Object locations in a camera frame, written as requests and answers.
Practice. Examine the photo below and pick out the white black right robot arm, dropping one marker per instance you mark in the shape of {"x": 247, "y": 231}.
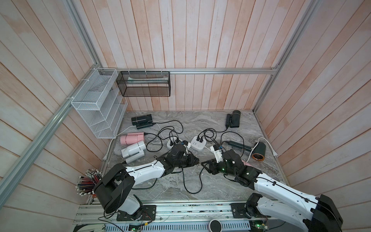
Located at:
{"x": 276, "y": 199}

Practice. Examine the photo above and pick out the dark green dryer far right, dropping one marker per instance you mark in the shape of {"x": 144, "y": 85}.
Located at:
{"x": 233, "y": 119}

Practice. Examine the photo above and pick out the round black white knob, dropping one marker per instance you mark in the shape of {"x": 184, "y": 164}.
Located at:
{"x": 215, "y": 226}

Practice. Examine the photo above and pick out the pink hair dryer under arm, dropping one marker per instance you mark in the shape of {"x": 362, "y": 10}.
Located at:
{"x": 247, "y": 164}

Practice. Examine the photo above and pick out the white wire mesh shelf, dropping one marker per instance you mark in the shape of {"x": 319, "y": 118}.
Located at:
{"x": 100, "y": 104}

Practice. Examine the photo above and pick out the pink folded hair dryer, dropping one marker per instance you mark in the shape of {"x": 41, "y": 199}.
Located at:
{"x": 131, "y": 138}

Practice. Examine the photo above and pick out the dark green folded hair dryer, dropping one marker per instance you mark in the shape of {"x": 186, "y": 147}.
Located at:
{"x": 141, "y": 122}

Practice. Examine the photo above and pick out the black mesh wall basket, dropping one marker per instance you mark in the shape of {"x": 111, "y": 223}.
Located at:
{"x": 144, "y": 83}

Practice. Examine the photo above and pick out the white hair dryer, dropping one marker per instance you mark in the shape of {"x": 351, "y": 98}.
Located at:
{"x": 133, "y": 152}

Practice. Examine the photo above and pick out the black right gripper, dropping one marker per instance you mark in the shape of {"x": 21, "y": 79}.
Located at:
{"x": 213, "y": 165}

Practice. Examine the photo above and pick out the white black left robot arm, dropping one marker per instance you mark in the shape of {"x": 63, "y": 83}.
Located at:
{"x": 113, "y": 190}

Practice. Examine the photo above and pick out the white square power strip left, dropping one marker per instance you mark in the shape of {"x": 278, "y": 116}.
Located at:
{"x": 173, "y": 141}

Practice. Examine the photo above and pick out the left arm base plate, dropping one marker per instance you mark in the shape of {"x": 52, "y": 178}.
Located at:
{"x": 145, "y": 213}

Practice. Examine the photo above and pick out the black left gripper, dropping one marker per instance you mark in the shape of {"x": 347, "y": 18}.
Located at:
{"x": 191, "y": 163}

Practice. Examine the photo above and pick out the white square power strip right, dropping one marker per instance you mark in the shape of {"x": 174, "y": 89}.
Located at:
{"x": 198, "y": 143}

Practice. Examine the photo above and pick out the red pencil cup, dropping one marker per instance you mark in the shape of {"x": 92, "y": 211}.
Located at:
{"x": 86, "y": 183}

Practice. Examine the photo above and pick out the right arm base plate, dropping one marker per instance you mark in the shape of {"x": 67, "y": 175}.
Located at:
{"x": 248, "y": 209}

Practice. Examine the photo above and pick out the white square power strip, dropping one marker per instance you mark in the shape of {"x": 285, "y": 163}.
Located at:
{"x": 198, "y": 143}
{"x": 173, "y": 141}

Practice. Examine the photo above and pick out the dark green unfolded hair dryer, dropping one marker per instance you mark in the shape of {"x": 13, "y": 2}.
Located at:
{"x": 258, "y": 150}

